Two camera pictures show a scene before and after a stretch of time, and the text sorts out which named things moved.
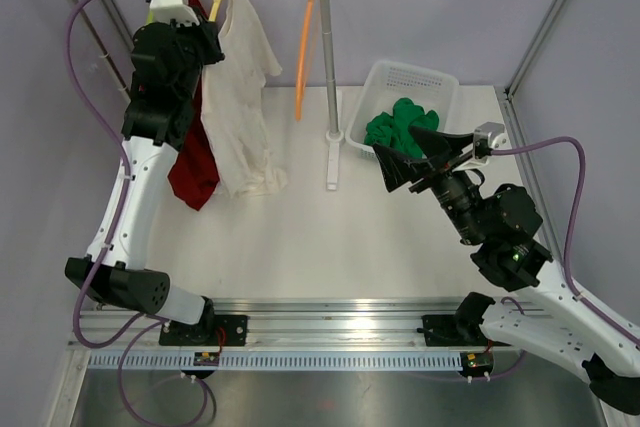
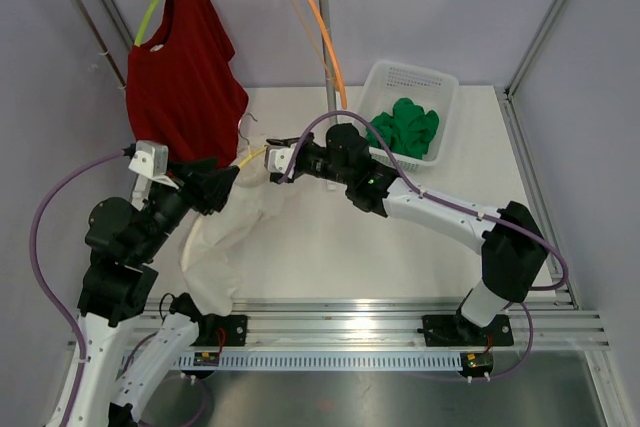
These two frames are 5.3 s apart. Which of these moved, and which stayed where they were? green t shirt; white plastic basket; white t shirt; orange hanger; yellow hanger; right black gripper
Moved: yellow hanger; right black gripper; white t shirt; orange hanger
Stayed: green t shirt; white plastic basket
